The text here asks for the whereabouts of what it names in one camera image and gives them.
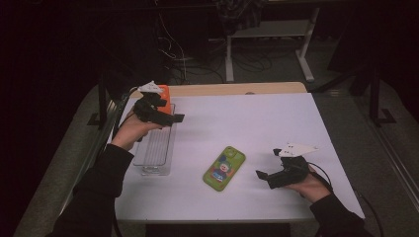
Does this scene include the metal rail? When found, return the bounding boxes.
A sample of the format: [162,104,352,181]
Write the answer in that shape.
[48,98,123,237]
[354,95,419,205]

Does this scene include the orange phone case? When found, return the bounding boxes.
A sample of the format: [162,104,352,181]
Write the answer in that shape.
[157,84,172,116]

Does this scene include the right hand-held gripper black cable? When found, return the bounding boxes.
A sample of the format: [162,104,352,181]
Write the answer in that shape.
[307,161,333,192]

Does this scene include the person's right hand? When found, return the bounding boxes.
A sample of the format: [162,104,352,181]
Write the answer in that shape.
[285,166,334,203]

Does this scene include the thin black cable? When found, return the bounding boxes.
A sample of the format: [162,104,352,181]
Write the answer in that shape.
[355,191,385,237]

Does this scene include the left hand-held gripper black cable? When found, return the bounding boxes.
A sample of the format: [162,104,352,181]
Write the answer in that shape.
[112,86,139,141]

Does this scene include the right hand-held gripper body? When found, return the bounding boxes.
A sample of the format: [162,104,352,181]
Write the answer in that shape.
[266,142,320,191]

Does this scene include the black metal stand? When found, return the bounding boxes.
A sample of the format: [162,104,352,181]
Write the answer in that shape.
[87,73,110,129]
[369,65,398,127]

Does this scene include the hand-held gripper black cable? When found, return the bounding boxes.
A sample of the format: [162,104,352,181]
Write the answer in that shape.
[112,86,139,141]
[307,161,333,192]

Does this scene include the white desk frame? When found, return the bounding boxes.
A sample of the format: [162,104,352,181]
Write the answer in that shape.
[225,6,320,83]

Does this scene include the person's left hand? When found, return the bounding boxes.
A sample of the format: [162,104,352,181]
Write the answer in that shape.
[110,110,162,152]

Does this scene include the bundle of floor cables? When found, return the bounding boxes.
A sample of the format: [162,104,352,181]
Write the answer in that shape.
[157,13,228,85]

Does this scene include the green cartoon phone case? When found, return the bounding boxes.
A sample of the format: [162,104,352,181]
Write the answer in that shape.
[202,145,247,193]

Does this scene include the clear plastic container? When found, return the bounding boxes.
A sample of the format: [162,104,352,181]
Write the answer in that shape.
[132,103,178,177]

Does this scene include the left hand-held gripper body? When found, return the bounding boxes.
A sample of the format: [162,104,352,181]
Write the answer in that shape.
[132,80,176,127]

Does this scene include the dark plaid cloth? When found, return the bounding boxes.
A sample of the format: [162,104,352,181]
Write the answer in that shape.
[215,0,268,36]

